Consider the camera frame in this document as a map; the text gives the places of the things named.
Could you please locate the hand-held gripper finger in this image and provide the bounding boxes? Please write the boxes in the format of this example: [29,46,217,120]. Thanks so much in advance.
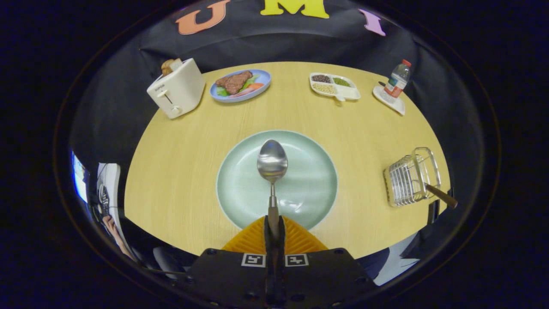
[274,215,378,309]
[184,215,275,309]

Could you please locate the brown steak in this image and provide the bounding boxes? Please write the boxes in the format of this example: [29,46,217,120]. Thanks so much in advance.
[215,71,253,95]

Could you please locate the blue plate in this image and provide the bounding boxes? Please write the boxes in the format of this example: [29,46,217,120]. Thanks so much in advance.
[209,69,272,103]

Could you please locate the metal fork wooden handle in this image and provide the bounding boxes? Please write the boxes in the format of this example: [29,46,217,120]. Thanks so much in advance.
[412,178,459,209]

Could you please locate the metal wire cutlery rack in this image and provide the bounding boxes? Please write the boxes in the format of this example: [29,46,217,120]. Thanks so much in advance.
[383,147,442,208]

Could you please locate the green lettuce leaf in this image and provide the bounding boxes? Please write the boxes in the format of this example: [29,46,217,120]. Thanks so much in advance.
[216,74,261,97]

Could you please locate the black backdrop cloth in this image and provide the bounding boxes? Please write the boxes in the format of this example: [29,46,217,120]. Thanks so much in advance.
[69,0,485,262]

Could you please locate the person's dark trouser leg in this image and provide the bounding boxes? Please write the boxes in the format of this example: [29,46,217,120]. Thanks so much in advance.
[356,247,391,280]

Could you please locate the white toaster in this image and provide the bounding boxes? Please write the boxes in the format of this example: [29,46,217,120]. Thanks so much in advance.
[147,58,206,119]

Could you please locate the orange carrot slices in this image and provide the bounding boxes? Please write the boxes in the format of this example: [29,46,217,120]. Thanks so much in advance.
[229,82,265,99]

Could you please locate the white side desk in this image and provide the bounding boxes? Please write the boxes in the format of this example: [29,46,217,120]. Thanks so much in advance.
[97,162,125,245]

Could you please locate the black table clamp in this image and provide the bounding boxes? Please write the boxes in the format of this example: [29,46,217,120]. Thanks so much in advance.
[427,199,440,226]

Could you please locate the white square coaster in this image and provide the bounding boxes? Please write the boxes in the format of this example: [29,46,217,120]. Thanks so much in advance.
[372,85,406,116]

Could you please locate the pale green plate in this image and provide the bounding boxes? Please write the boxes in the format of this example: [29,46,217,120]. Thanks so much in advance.
[216,130,338,231]

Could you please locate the metal spoon wooden handle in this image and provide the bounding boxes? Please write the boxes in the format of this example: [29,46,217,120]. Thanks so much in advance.
[256,139,289,239]

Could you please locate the white divided dish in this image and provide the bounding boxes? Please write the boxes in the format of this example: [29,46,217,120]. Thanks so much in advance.
[309,72,361,102]

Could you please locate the brown toast slice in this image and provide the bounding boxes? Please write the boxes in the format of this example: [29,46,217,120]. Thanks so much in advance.
[161,58,184,77]

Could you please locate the computer monitor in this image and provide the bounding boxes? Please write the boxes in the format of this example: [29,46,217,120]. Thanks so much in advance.
[71,150,90,204]

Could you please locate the black keyboard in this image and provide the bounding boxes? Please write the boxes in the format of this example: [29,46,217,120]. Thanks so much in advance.
[98,185,111,217]

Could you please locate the clear water bottle red cap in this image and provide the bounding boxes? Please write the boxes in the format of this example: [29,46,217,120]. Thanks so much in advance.
[383,59,412,103]

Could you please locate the black office chair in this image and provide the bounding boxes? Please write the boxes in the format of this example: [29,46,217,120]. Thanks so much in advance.
[152,245,189,275]

